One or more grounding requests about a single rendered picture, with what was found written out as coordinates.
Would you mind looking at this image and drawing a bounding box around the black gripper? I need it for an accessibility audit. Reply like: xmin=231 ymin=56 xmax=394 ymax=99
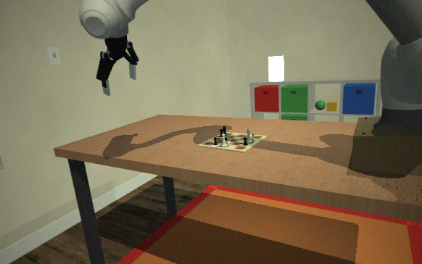
xmin=96 ymin=35 xmax=138 ymax=96

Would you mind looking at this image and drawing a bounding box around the chessboard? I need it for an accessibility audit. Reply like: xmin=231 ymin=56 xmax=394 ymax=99
xmin=198 ymin=132 xmax=268 ymax=153

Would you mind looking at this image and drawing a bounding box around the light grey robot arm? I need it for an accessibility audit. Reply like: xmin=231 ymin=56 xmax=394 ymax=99
xmin=79 ymin=0 xmax=422 ymax=130

